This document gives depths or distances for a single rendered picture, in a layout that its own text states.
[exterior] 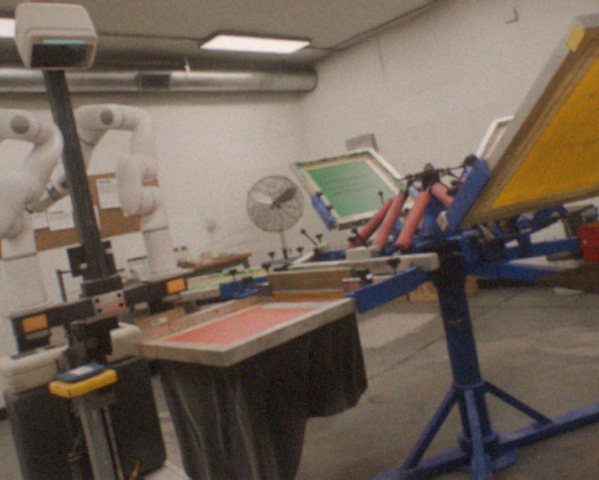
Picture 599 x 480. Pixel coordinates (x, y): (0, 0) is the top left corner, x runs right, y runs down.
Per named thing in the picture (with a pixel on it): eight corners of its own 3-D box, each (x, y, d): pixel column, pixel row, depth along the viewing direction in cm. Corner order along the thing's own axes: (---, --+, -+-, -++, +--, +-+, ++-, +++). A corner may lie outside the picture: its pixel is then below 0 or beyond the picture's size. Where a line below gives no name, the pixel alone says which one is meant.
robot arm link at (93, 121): (149, 119, 198) (121, 117, 185) (115, 161, 206) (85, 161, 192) (122, 86, 201) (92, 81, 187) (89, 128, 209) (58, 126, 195)
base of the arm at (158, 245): (138, 278, 203) (129, 236, 202) (170, 270, 210) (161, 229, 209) (154, 278, 190) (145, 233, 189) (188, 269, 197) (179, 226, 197)
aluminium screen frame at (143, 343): (226, 366, 132) (223, 351, 131) (113, 352, 174) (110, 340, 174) (415, 285, 186) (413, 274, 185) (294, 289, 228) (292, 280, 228)
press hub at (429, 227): (503, 487, 230) (442, 158, 223) (421, 467, 258) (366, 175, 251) (542, 445, 256) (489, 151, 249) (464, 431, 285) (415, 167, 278)
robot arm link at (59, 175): (74, 124, 203) (44, 164, 211) (83, 149, 196) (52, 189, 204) (95, 132, 210) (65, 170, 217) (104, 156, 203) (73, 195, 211)
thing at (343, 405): (277, 510, 146) (244, 351, 144) (268, 506, 149) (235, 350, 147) (383, 434, 178) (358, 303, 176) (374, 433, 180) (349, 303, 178)
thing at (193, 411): (271, 517, 145) (237, 354, 142) (177, 478, 177) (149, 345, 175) (280, 510, 147) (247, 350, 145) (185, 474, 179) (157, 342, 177)
